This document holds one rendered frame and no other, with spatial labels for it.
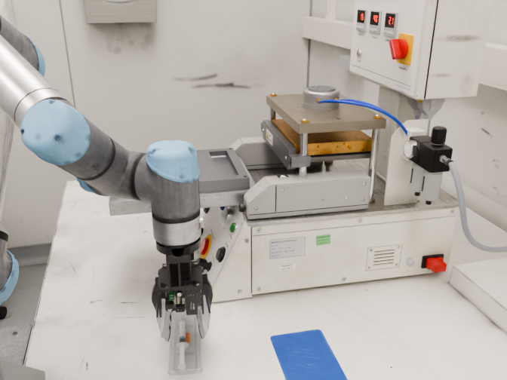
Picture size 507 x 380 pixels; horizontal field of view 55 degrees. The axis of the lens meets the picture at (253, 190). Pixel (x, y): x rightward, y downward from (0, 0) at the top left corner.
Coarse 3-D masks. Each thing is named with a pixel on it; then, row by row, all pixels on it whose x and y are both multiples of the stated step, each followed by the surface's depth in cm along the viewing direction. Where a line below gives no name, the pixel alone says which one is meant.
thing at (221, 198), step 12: (252, 180) 103; (204, 192) 97; (216, 192) 97; (228, 192) 97; (240, 192) 98; (120, 204) 94; (132, 204) 94; (144, 204) 95; (204, 204) 97; (216, 204) 98; (228, 204) 98
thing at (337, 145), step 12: (276, 120) 115; (288, 132) 105; (324, 132) 105; (336, 132) 105; (348, 132) 105; (360, 132) 105; (312, 144) 98; (324, 144) 98; (336, 144) 99; (348, 144) 100; (360, 144) 100; (312, 156) 99; (324, 156) 100; (336, 156) 100; (348, 156) 101; (360, 156) 101
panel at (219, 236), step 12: (204, 216) 123; (216, 216) 114; (240, 216) 99; (204, 228) 120; (216, 228) 111; (228, 228) 103; (240, 228) 97; (216, 240) 108; (228, 240) 101; (216, 252) 106; (228, 252) 98; (216, 264) 103; (216, 276) 100
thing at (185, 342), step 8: (176, 312) 93; (184, 312) 93; (176, 320) 91; (184, 320) 91; (192, 320) 91; (176, 328) 89; (184, 328) 89; (192, 328) 89; (176, 336) 87; (184, 336) 87; (192, 336) 87; (176, 344) 85; (184, 344) 85; (192, 344) 85; (200, 344) 85; (176, 352) 83; (184, 352) 83; (192, 352) 83; (200, 352) 83; (176, 360) 81; (184, 360) 81; (192, 360) 81; (200, 360) 81; (168, 368) 80; (176, 368) 80; (184, 368) 80; (192, 368) 80
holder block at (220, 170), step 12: (204, 156) 110; (216, 156) 114; (228, 156) 112; (204, 168) 103; (216, 168) 107; (228, 168) 107; (240, 168) 103; (204, 180) 96; (216, 180) 97; (228, 180) 97; (240, 180) 98
